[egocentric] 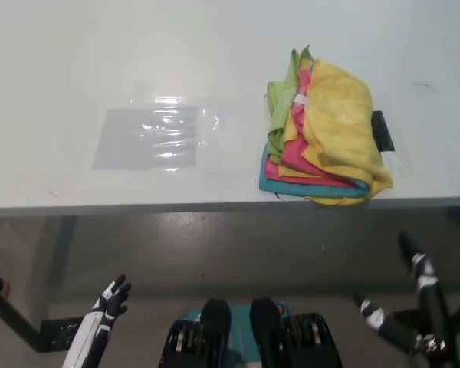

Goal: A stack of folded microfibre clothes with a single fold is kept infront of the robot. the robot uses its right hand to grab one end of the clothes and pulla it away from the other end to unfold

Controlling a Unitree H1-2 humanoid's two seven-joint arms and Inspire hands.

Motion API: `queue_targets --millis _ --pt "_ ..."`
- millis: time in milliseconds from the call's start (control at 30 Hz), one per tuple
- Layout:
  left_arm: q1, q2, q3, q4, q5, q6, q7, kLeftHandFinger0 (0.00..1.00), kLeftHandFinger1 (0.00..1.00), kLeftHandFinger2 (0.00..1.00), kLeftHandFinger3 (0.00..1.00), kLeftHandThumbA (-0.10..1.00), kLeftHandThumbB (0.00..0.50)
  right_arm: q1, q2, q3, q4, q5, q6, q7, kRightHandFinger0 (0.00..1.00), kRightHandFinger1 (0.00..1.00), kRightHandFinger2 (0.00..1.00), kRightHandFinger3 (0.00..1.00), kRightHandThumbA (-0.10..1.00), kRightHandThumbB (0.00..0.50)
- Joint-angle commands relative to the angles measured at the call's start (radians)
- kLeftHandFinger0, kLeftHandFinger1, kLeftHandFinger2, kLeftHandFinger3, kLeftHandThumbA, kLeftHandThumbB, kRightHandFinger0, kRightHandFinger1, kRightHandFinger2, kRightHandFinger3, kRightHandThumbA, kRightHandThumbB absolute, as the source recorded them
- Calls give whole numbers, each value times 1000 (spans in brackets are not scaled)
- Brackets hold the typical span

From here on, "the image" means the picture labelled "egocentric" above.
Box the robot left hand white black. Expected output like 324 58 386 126
63 274 133 368

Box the clear plastic sheet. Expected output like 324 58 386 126
90 97 220 172

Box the black metal table foot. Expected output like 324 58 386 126
0 274 84 353

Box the large yellow microfibre cloth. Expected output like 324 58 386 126
301 57 394 209

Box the teal microfibre cloth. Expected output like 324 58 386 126
258 143 371 202

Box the black tape patch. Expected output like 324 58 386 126
370 110 396 153

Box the pink microfibre cloth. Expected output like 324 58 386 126
264 71 360 189

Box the grey table leg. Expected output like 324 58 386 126
49 215 78 296

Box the small yellow microfibre cloth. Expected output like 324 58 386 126
278 118 353 185

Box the robot right hand white black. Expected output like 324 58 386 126
353 229 460 368

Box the black teal robot torso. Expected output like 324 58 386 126
160 297 344 368

